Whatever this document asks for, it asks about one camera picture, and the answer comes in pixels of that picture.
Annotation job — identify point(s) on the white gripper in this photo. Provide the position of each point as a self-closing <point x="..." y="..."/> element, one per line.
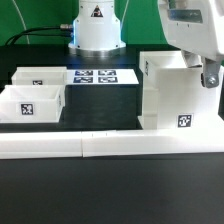
<point x="196" y="27"/>

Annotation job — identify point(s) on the white drawer cabinet frame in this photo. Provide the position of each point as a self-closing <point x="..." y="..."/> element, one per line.
<point x="173" y="96"/>

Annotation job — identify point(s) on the white front drawer box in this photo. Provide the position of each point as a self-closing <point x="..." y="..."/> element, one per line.
<point x="31" y="103"/>

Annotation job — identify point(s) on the white drawer box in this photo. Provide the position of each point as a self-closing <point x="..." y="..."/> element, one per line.
<point x="31" y="103"/>
<point x="39" y="76"/>

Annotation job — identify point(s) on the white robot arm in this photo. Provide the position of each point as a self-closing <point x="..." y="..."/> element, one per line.
<point x="97" y="30"/>

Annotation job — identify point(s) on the white rear drawer box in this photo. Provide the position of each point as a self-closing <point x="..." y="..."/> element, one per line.
<point x="39" y="76"/>

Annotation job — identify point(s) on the white marker sheet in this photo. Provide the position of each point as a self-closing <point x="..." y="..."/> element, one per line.
<point x="101" y="77"/>

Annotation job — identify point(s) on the white front barrier rail right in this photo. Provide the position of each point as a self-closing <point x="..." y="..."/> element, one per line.
<point x="152" y="142"/>

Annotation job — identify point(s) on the white barrier rail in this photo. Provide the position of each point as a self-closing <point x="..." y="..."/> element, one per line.
<point x="40" y="145"/>
<point x="152" y="142"/>

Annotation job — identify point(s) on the white front barrier rail left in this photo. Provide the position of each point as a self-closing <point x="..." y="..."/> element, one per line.
<point x="40" y="145"/>

